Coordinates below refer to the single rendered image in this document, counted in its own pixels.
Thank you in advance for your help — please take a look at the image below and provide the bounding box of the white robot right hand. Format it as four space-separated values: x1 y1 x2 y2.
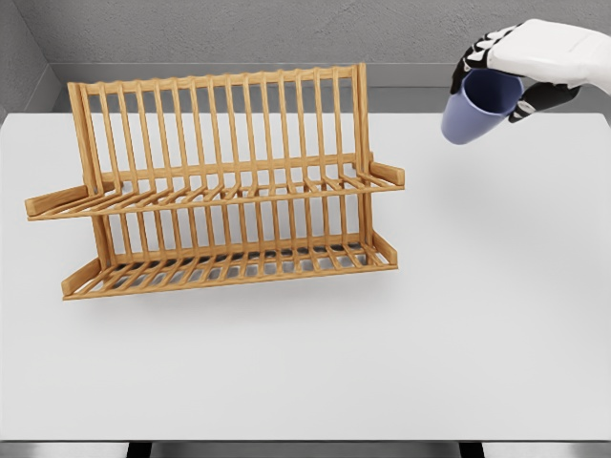
450 18 604 125

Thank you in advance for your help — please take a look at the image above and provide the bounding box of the blue plastic cup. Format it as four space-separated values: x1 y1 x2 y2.
440 68 526 146

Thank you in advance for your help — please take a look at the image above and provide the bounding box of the wooden two-tier dish rack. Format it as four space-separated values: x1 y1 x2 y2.
24 62 406 302

